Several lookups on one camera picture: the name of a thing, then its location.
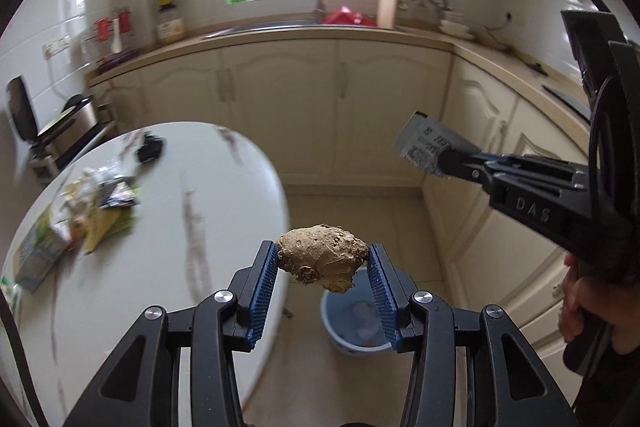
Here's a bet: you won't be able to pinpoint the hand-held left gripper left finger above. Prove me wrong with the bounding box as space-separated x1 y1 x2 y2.
65 239 281 427

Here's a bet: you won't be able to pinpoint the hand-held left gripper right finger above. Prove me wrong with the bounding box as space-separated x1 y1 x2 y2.
367 243 573 427

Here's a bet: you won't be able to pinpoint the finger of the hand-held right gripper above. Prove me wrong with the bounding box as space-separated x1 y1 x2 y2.
479 152 587 188
437 148 501 196

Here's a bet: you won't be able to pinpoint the grey printed packet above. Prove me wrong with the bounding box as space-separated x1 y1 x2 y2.
392 111 474 178

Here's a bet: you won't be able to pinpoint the blue plastic bin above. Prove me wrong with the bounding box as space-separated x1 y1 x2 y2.
320 267 397 358

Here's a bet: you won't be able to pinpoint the brown ginger root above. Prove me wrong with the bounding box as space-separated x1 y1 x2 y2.
276 223 371 294

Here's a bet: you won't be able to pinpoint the pile of snack wrappers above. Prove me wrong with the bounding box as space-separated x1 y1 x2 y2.
0 159 142 308

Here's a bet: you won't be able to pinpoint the person's right forearm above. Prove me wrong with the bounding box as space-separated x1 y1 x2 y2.
575 287 640 427

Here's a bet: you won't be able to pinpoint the person's right hand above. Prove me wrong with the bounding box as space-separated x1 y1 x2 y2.
558 253 617 343

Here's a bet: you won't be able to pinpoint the black cooktop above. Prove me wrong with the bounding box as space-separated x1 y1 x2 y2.
542 84 592 124

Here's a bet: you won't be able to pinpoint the black kitchen knife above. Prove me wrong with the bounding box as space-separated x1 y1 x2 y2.
520 59 549 78

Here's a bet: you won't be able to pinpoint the stack of white bowls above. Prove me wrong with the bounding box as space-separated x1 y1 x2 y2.
439 9 476 40

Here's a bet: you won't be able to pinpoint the cream kitchen cabinets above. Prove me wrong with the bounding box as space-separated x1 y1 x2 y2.
87 23 596 358

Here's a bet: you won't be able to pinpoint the wooden cutting board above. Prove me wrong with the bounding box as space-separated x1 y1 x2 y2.
376 0 402 29

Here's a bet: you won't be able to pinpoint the red plastic bag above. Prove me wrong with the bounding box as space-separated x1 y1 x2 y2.
322 5 377 26

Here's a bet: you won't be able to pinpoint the small black object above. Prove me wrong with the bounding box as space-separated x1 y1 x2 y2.
136 133 165 164

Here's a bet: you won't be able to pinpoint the steel kitchen sink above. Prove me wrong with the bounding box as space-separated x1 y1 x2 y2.
205 19 326 38

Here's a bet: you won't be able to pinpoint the silver countertop appliance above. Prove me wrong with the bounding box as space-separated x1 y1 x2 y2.
5 76 116 180

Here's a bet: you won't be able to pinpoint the yellow label jar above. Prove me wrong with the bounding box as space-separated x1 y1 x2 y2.
156 0 186 46

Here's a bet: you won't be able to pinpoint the red wire utensil holder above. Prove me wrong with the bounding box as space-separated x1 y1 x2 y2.
81 7 137 74

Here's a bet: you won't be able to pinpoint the white wall socket strip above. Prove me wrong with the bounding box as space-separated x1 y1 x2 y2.
42 34 71 59

